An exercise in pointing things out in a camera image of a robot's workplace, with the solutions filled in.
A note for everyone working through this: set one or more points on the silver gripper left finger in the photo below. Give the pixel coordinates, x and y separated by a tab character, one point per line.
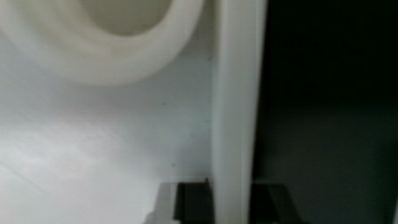
183	205

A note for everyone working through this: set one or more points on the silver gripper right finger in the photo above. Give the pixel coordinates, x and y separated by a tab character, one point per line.
272	205

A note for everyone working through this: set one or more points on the white square tabletop tray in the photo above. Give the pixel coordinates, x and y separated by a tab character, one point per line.
128	91

